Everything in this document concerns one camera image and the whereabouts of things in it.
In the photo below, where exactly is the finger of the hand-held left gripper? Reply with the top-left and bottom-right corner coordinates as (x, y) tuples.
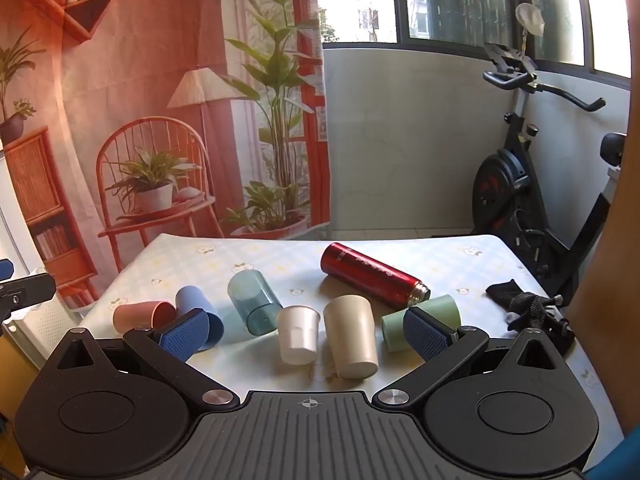
(0, 259), (57, 312)

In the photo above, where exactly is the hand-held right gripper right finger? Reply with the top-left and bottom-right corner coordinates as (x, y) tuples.
(372, 306), (570, 409)

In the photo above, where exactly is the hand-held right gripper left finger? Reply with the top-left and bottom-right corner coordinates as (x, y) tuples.
(49, 309), (240, 414)

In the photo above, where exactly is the green cup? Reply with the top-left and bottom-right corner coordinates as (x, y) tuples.
(381, 294), (461, 354)

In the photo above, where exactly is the blue cup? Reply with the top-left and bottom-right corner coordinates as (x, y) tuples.
(175, 285), (225, 352)

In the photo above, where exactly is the pink cup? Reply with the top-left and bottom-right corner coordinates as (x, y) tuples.
(112, 300), (179, 336)

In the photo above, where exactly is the beige cup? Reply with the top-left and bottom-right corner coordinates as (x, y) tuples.
(323, 295), (379, 380)

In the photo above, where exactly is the teal transparent cup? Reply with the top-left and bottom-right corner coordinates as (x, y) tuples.
(227, 269), (281, 337)

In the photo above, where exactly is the white cup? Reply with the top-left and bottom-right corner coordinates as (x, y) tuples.
(276, 305), (321, 366)

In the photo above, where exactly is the white perforated box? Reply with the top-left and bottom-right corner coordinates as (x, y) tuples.
(0, 291), (84, 357)

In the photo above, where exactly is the red thermos bottle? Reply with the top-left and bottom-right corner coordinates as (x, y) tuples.
(320, 242), (432, 307)

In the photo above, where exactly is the black cloth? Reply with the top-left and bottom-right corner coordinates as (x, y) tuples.
(485, 279), (527, 312)

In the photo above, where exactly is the yellow box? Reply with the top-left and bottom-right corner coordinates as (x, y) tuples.
(0, 329), (42, 477)

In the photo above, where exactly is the floral checked tablecloth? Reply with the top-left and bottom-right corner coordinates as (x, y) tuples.
(75, 232), (602, 402)

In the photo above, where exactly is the black exercise bike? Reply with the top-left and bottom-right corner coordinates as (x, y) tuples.
(472, 42), (629, 307)

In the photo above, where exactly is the brown wooden board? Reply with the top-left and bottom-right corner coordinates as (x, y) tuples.
(564, 0), (640, 438)

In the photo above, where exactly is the printed backdrop cloth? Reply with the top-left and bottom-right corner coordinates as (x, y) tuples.
(0, 0), (334, 312)

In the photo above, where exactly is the blue cloth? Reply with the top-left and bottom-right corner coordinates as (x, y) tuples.
(584, 425), (640, 480)

